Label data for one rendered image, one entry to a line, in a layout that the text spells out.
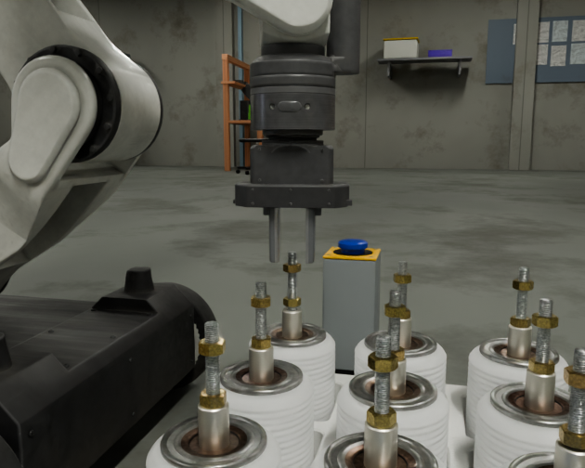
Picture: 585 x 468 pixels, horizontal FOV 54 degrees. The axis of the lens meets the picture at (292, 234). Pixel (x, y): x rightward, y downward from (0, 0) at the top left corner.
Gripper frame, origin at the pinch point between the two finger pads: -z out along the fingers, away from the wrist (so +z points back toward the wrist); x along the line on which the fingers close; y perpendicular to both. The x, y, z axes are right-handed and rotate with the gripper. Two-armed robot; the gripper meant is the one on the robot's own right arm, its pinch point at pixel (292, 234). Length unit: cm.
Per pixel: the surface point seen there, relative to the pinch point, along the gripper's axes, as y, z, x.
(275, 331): 0.5, -11.2, -1.9
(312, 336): -1.1, -11.1, 2.3
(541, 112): 873, 51, 320
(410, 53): 849, 137, 114
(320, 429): -7.5, -18.5, 3.4
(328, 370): -2.4, -14.3, 4.1
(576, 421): -27.6, -6.6, 19.2
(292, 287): -0.4, -5.8, 0.0
